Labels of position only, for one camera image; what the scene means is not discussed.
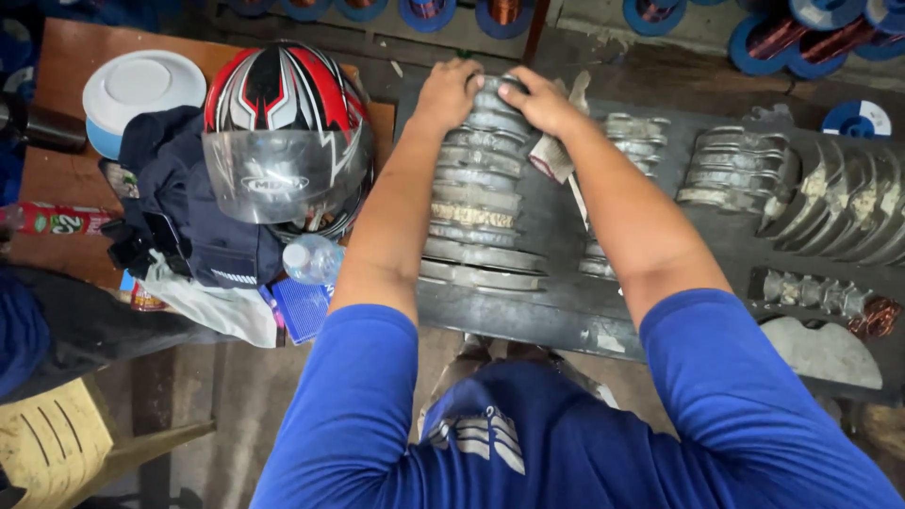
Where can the person's left hand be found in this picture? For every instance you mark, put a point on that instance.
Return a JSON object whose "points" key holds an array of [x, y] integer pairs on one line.
{"points": [[445, 95]]}

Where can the person's right hand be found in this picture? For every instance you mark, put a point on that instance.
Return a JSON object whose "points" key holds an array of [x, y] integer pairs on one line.
{"points": [[548, 109]]}

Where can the person's left fingers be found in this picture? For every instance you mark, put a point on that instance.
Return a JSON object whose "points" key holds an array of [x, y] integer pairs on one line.
{"points": [[466, 71]]}

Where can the tall stack of metal forms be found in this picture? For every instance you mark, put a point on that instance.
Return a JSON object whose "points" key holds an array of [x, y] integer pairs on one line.
{"points": [[481, 205]]}

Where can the narrow stack of metal forms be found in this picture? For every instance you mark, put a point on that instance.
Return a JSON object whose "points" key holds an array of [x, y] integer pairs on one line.
{"points": [[636, 138]]}

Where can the red white black motorcycle helmet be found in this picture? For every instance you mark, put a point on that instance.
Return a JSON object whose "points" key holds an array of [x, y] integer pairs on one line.
{"points": [[286, 127]]}

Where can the clear plastic water bottle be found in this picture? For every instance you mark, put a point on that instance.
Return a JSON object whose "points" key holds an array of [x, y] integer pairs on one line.
{"points": [[315, 260]]}

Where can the dark metal work board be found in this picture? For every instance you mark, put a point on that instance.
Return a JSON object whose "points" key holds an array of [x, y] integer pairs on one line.
{"points": [[565, 311]]}

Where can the short stack of metal forms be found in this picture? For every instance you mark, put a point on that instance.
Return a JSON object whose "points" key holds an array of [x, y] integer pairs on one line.
{"points": [[739, 169]]}

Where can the blue notebook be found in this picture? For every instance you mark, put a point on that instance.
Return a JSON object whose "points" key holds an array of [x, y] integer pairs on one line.
{"points": [[302, 311]]}

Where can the dark navy jacket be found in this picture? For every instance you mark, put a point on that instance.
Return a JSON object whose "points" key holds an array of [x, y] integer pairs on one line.
{"points": [[184, 205]]}

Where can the white and blue round container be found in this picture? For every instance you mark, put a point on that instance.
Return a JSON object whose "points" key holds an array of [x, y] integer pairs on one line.
{"points": [[141, 88]]}

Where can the person's blue shirt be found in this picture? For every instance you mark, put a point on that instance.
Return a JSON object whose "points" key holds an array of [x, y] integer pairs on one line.
{"points": [[565, 438]]}

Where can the blue and white empty spool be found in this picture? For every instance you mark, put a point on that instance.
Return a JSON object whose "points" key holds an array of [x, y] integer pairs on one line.
{"points": [[857, 120]]}

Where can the row of large curved forms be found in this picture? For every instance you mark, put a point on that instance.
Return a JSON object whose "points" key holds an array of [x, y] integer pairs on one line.
{"points": [[848, 205]]}

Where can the row of small metal forms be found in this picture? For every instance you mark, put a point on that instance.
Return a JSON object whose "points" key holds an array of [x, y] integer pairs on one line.
{"points": [[813, 291]]}

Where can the black cylindrical flask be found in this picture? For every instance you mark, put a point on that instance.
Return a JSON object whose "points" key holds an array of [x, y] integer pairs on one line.
{"points": [[46, 127]]}

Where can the red label drink bottle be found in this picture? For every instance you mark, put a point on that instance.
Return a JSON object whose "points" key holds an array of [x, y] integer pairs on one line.
{"points": [[60, 219]]}

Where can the black cloth bag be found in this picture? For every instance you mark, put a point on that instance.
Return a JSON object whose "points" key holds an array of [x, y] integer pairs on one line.
{"points": [[92, 325]]}

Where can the grey half-round plate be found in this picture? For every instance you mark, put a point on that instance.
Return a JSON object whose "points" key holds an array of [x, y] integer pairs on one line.
{"points": [[824, 353]]}

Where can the yellow plastic chair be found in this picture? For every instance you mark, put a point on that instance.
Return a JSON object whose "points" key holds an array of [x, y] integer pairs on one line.
{"points": [[49, 445]]}

